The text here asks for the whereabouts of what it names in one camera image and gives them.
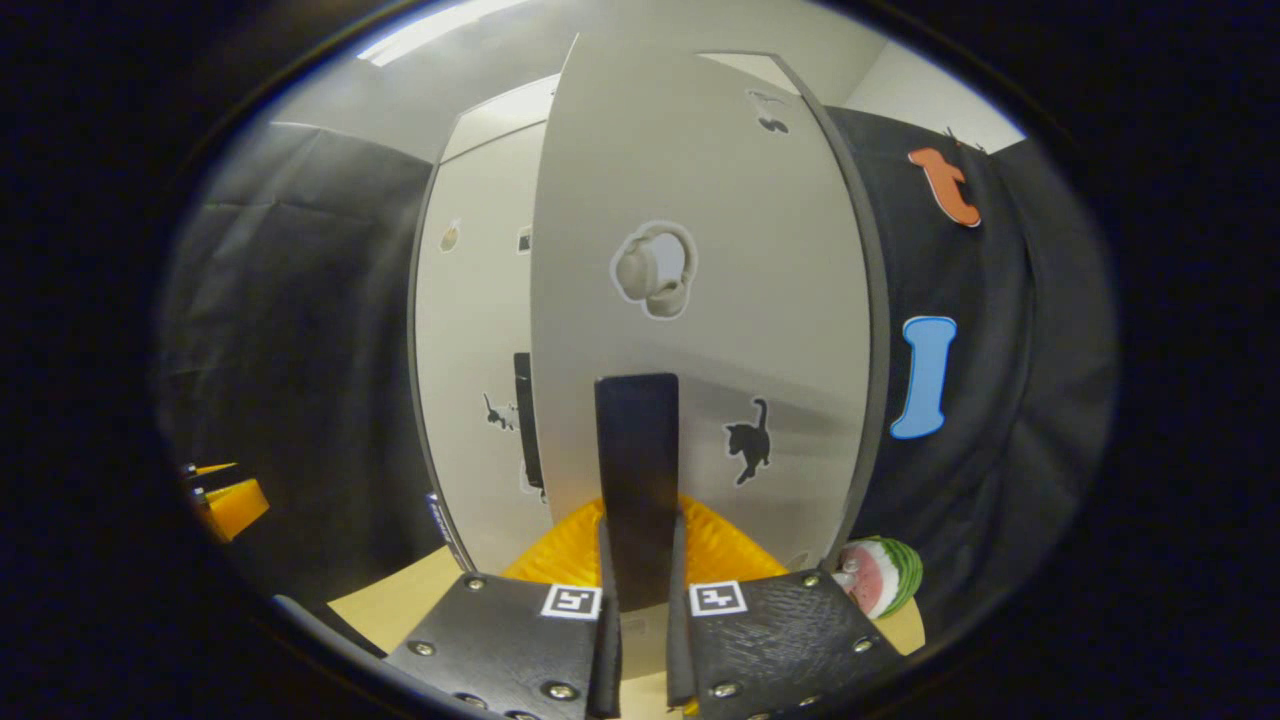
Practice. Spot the beige double-door shoe cabinet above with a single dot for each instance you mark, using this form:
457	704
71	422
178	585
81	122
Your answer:
879	300

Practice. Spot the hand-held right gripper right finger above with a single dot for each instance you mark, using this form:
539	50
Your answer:
790	640

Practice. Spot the watermelon slice toy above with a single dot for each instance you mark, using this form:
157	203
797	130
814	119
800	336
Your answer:
885	575

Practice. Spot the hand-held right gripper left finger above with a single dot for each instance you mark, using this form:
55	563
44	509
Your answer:
500	640

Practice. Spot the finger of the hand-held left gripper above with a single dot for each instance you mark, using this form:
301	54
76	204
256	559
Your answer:
238	508
210	469

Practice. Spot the camera sticker shoe cabinet door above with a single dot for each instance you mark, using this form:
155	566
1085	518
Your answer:
470	330

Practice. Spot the headphone sticker shoe cabinet door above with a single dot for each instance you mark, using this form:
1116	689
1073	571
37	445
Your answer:
700	170

